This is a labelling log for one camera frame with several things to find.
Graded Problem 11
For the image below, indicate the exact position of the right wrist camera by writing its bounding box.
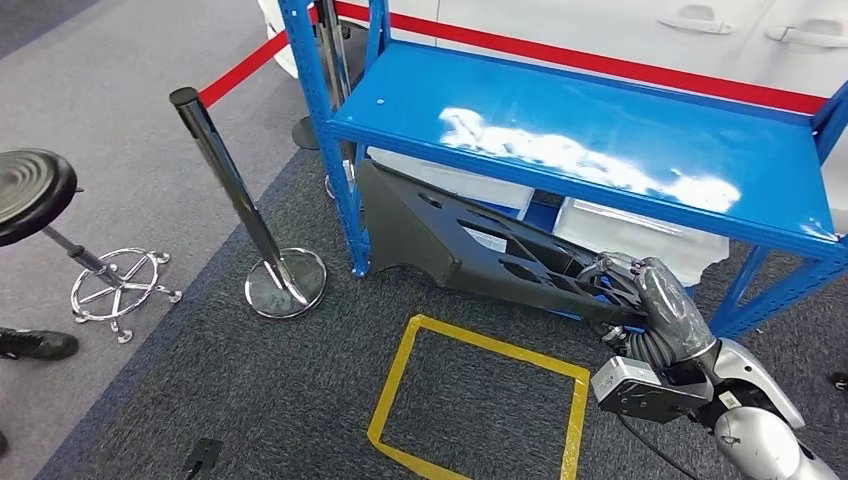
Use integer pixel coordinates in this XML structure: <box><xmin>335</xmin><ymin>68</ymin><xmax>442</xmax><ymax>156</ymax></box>
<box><xmin>590</xmin><ymin>356</ymin><xmax>713</xmax><ymax>425</ymax></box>

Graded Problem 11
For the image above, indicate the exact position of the white plastic bin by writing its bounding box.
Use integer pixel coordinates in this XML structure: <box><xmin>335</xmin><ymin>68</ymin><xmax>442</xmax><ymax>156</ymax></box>
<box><xmin>553</xmin><ymin>197</ymin><xmax>730</xmax><ymax>287</ymax></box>
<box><xmin>367</xmin><ymin>146</ymin><xmax>535</xmax><ymax>213</ymax></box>

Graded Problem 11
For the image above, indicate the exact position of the red barrier belt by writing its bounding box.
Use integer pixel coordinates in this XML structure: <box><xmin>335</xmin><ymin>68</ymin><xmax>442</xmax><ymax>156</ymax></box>
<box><xmin>334</xmin><ymin>0</ymin><xmax>829</xmax><ymax>117</ymax></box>
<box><xmin>198</xmin><ymin>29</ymin><xmax>293</xmax><ymax>111</ymax></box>

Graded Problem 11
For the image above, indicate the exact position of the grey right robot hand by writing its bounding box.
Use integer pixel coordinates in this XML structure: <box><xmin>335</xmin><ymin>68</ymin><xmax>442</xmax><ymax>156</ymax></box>
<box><xmin>576</xmin><ymin>251</ymin><xmax>717</xmax><ymax>367</ymax></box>

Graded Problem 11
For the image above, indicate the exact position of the person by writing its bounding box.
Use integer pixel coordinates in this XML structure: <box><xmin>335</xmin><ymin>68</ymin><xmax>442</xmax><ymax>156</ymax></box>
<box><xmin>0</xmin><ymin>327</ymin><xmax>79</xmax><ymax>458</ymax></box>

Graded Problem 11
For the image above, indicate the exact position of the chrome stanchion post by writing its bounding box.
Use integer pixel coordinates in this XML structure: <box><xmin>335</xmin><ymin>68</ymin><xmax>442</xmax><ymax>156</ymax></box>
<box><xmin>168</xmin><ymin>86</ymin><xmax>328</xmax><ymax>321</ymax></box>
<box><xmin>314</xmin><ymin>0</ymin><xmax>362</xmax><ymax>200</ymax></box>

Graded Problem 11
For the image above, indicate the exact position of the black stool chrome base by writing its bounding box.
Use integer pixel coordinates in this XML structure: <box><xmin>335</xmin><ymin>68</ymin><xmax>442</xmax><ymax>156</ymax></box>
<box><xmin>0</xmin><ymin>148</ymin><xmax>183</xmax><ymax>346</ymax></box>

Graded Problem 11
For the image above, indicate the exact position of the black plastic frame part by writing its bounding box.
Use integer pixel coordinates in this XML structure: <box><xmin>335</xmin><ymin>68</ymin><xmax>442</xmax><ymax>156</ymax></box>
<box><xmin>357</xmin><ymin>158</ymin><xmax>647</xmax><ymax>329</ymax></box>

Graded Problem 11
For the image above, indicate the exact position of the yellow floor tape square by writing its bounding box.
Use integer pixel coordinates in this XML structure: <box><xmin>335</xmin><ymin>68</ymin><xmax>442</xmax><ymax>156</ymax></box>
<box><xmin>366</xmin><ymin>314</ymin><xmax>591</xmax><ymax>480</ymax></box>

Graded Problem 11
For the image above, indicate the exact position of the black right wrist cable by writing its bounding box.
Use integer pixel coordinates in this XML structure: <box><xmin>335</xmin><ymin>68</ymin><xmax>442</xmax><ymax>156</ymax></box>
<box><xmin>616</xmin><ymin>411</ymin><xmax>704</xmax><ymax>480</ymax></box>

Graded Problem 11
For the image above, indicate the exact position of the white car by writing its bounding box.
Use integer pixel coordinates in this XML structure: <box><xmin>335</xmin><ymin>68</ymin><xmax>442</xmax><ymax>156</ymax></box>
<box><xmin>256</xmin><ymin>0</ymin><xmax>848</xmax><ymax>233</ymax></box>

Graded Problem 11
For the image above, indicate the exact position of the blue steel shelf rack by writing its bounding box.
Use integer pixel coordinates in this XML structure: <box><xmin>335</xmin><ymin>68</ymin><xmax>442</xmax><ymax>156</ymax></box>
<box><xmin>278</xmin><ymin>0</ymin><xmax>848</xmax><ymax>339</ymax></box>

